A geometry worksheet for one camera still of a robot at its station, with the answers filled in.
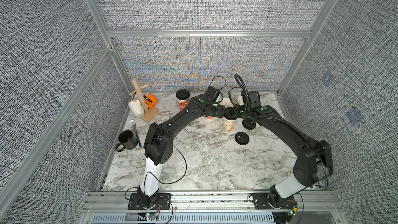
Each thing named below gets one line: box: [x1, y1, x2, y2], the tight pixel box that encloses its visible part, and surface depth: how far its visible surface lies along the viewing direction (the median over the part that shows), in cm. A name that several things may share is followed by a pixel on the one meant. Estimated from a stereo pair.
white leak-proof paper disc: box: [184, 150, 202, 168], surface depth 90 cm
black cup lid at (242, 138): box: [234, 131, 250, 146], surface depth 97 cm
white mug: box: [128, 99, 145, 118], surface depth 100 cm
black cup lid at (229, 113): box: [223, 106, 238, 121], surface depth 87 cm
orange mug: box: [143, 92, 159, 109], surface depth 102 cm
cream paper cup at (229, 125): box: [222, 117, 238, 134], surface depth 92 cm
